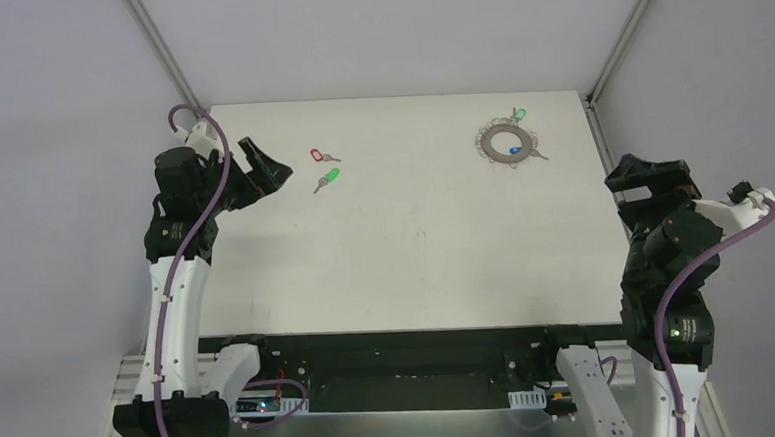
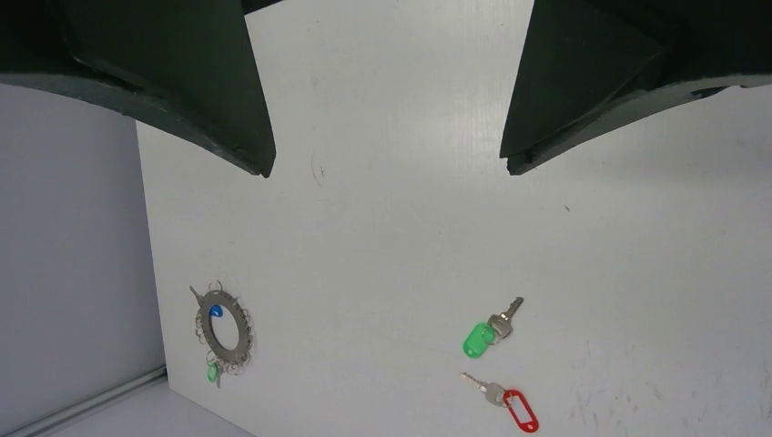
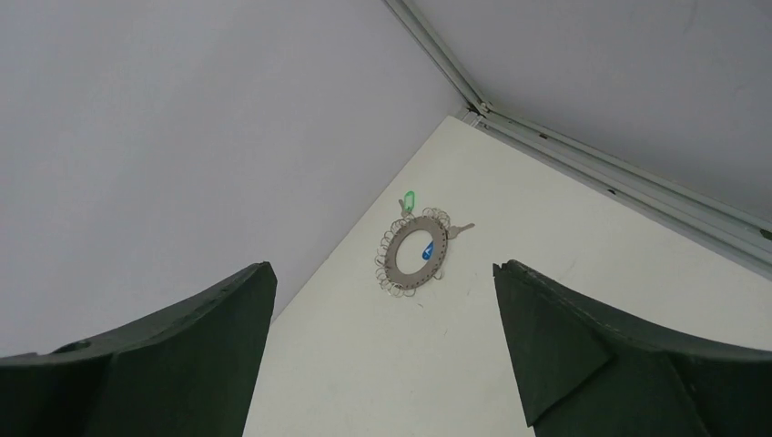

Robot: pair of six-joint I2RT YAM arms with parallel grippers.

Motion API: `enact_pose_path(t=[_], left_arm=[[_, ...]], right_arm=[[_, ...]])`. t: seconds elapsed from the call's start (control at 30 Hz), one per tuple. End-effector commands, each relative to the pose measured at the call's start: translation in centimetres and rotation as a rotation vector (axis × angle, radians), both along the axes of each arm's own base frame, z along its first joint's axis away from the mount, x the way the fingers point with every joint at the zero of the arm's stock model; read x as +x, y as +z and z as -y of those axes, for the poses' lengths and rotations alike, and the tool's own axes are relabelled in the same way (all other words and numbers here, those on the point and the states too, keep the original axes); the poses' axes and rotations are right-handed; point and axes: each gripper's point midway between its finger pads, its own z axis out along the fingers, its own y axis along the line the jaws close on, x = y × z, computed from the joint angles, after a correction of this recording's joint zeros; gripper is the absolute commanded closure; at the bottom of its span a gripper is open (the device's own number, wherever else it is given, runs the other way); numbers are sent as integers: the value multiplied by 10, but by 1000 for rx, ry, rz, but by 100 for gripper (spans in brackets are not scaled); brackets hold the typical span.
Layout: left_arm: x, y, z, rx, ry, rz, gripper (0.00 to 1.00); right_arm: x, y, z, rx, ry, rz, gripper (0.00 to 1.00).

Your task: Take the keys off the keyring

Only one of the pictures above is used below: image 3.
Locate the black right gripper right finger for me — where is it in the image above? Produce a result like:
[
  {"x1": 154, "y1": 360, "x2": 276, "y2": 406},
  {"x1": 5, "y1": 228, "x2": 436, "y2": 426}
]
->
[{"x1": 493, "y1": 260, "x2": 771, "y2": 436}]

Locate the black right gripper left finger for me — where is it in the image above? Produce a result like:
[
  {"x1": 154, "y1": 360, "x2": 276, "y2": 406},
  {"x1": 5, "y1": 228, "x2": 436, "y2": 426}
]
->
[{"x1": 1, "y1": 262, "x2": 277, "y2": 436}]

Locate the blue key tag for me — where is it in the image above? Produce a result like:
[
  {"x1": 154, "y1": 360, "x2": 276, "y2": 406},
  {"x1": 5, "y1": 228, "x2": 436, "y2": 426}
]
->
[{"x1": 422, "y1": 242, "x2": 434, "y2": 261}]

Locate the green key tag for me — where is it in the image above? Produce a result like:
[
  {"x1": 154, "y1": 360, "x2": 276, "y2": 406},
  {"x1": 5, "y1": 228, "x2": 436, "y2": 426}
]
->
[{"x1": 402, "y1": 190, "x2": 415, "y2": 213}]

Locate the silver key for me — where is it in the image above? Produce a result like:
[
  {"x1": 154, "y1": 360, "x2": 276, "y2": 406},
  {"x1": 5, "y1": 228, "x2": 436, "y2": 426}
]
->
[{"x1": 447, "y1": 223, "x2": 475, "y2": 239}]

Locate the aluminium frame rail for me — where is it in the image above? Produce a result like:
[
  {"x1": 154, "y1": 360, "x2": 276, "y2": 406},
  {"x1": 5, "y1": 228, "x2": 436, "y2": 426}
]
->
[{"x1": 385, "y1": 1, "x2": 771, "y2": 278}]

